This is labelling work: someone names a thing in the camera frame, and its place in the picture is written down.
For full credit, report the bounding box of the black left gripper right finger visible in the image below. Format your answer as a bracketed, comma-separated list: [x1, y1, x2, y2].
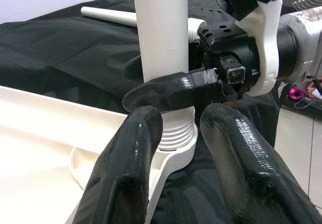
[200, 102, 322, 224]

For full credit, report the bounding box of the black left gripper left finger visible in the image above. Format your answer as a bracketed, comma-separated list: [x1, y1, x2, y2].
[72, 105, 165, 224]

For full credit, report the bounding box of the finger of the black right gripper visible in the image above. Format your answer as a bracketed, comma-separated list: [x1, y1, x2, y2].
[122, 69, 223, 114]
[124, 54, 144, 82]

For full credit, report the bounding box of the white plastic table leg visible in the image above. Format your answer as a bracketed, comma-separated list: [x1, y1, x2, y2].
[80, 6, 207, 42]
[132, 0, 199, 152]

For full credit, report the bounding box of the white plastic table top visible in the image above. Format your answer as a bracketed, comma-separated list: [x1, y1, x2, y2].
[0, 85, 197, 224]

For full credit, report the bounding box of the black cloth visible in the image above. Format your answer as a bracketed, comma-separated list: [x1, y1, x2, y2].
[0, 0, 285, 224]

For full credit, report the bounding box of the magenta round cap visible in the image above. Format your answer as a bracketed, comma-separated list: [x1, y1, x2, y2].
[289, 88, 306, 101]

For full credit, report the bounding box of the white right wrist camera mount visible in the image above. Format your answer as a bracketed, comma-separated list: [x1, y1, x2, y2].
[206, 0, 284, 97]

